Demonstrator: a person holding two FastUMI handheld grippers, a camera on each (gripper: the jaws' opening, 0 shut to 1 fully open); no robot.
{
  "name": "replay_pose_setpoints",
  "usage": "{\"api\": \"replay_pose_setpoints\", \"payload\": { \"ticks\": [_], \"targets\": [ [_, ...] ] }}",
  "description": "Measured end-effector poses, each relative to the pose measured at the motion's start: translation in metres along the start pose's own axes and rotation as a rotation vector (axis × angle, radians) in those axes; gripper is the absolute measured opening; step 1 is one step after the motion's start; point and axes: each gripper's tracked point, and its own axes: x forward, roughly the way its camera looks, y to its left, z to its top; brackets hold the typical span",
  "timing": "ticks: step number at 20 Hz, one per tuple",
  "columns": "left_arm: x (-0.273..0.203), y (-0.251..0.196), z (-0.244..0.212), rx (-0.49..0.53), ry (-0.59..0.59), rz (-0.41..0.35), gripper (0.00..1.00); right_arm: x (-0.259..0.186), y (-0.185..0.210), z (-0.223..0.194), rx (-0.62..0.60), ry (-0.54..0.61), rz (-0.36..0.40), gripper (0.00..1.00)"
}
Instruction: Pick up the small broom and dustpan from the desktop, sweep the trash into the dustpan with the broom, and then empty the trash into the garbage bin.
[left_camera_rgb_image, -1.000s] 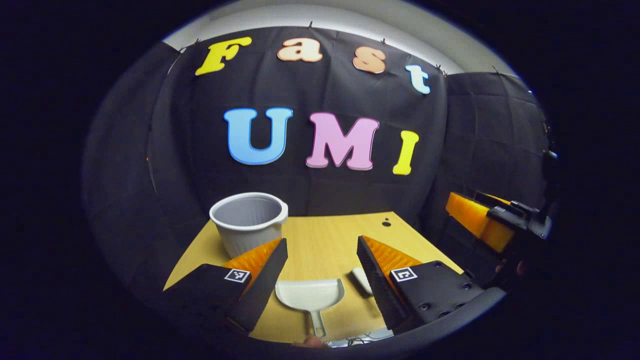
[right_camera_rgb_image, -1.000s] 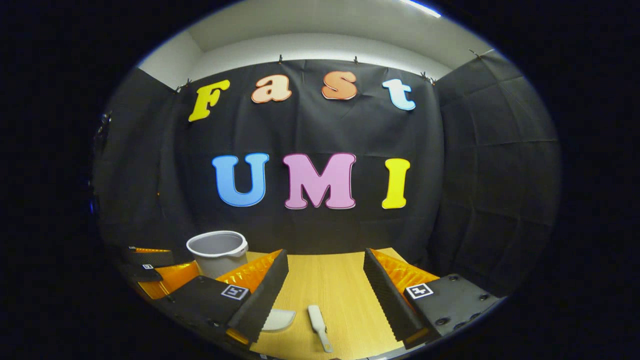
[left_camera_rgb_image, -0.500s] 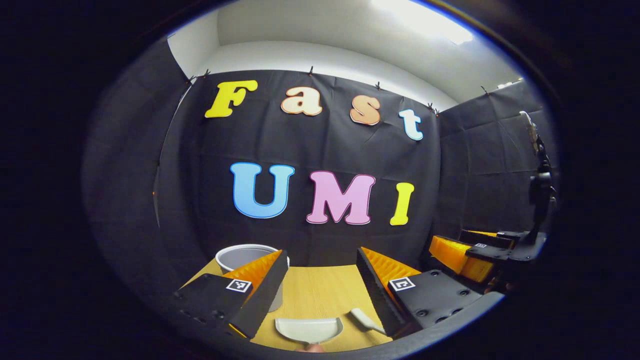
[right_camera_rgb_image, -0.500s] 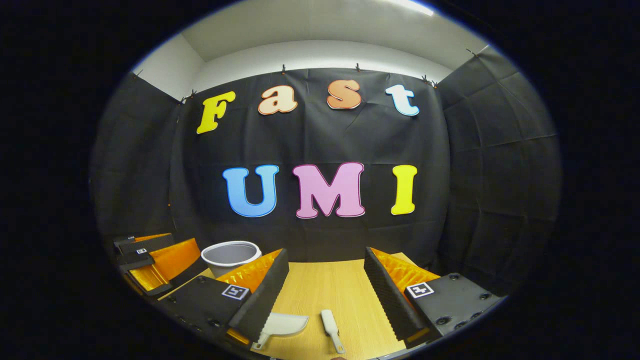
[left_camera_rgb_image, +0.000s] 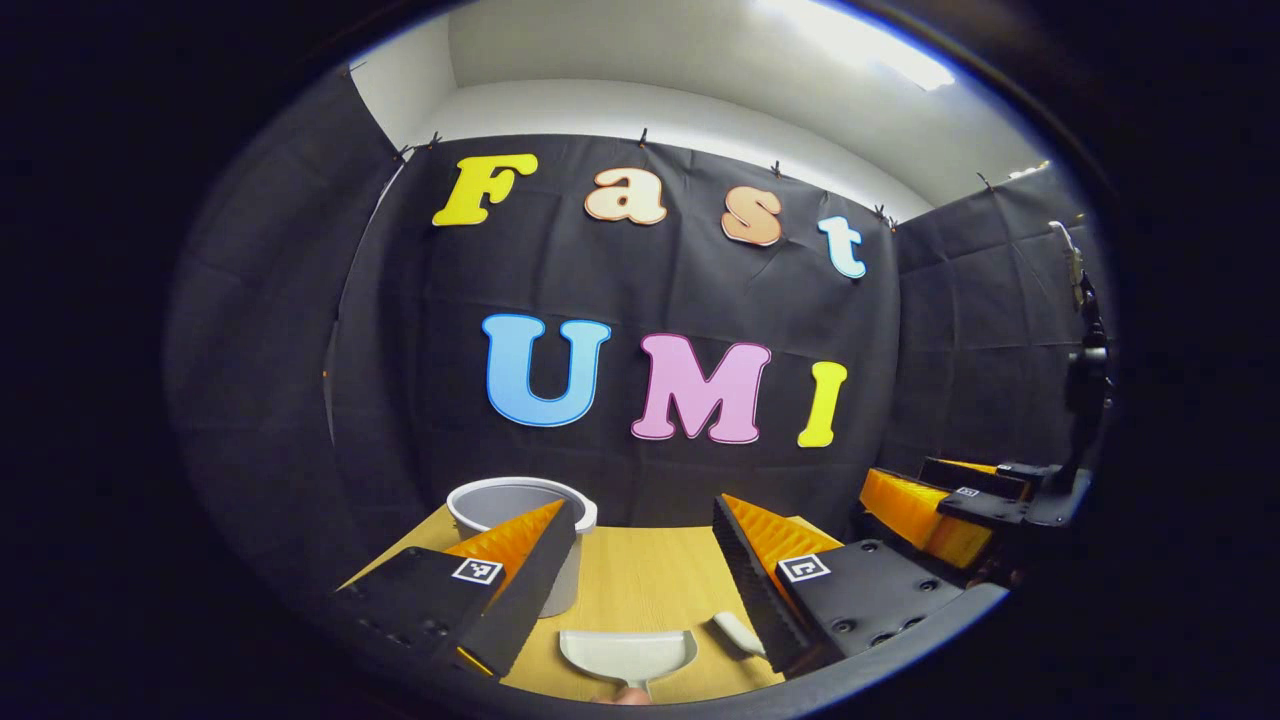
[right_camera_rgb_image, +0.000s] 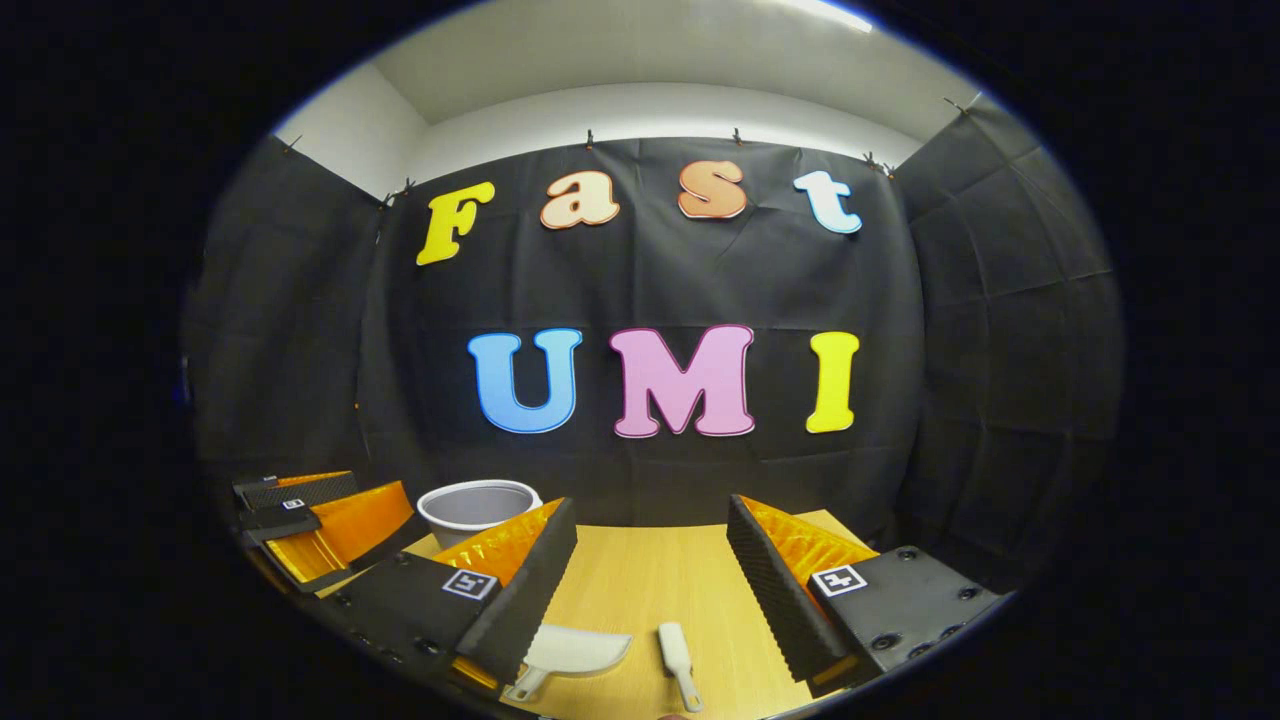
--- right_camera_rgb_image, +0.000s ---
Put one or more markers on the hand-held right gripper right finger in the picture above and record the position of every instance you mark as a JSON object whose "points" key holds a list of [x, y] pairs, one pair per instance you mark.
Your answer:
{"points": [[770, 590]]}

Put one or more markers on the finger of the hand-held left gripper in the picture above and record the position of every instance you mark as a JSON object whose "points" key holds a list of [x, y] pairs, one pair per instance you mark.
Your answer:
{"points": [[350, 525], [310, 490]]}

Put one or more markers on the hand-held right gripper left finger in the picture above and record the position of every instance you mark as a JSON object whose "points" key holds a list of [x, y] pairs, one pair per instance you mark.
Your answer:
{"points": [[540, 590]]}

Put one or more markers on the grey plastic dustpan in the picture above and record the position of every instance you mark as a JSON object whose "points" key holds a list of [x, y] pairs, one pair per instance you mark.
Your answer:
{"points": [[585, 650]]}

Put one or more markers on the small grey broom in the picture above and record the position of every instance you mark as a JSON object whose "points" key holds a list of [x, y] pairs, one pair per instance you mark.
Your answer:
{"points": [[675, 645]]}

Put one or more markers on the grey garbage bin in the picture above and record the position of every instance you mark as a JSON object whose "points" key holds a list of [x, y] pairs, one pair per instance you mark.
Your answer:
{"points": [[470, 505]]}

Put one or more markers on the wooden desktop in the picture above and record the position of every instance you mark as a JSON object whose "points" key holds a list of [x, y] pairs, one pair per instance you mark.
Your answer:
{"points": [[640, 570]]}

